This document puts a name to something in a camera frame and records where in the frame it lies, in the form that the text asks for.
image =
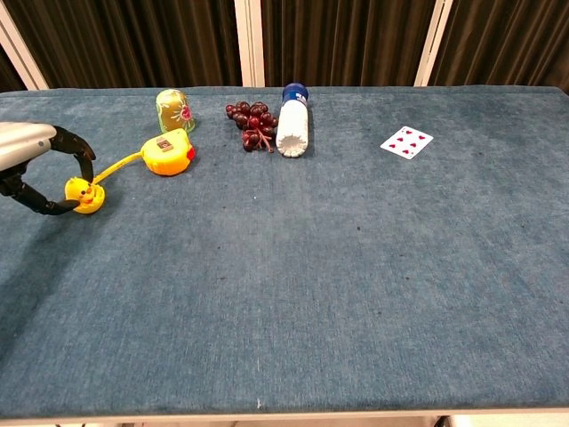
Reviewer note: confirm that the white bottle with blue cap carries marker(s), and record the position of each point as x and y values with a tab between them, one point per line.
292	124

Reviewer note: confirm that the hearts playing card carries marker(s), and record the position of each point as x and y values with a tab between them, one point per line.
406	142

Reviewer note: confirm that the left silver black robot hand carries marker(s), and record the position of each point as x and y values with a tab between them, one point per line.
22	142

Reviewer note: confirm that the dark red grape bunch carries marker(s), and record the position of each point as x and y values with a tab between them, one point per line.
253	122

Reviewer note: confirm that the narrow white frame post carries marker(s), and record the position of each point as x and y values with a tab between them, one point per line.
433	44

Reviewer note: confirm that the yellow rubber duck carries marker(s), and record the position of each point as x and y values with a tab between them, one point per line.
81	190

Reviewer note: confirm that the dark pleated curtain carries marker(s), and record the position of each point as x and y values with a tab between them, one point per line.
133	44

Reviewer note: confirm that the wide white frame post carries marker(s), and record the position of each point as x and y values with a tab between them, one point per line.
250	44

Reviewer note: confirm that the yellow tape measure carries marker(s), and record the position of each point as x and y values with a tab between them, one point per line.
166	153

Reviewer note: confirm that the yellow scalloped plastic spoon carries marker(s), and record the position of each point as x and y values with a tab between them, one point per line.
95	205

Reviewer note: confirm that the blue velvet table cloth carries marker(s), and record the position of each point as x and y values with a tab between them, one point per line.
311	276

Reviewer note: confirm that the slanted white frame post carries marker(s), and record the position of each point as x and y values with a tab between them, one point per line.
22	53

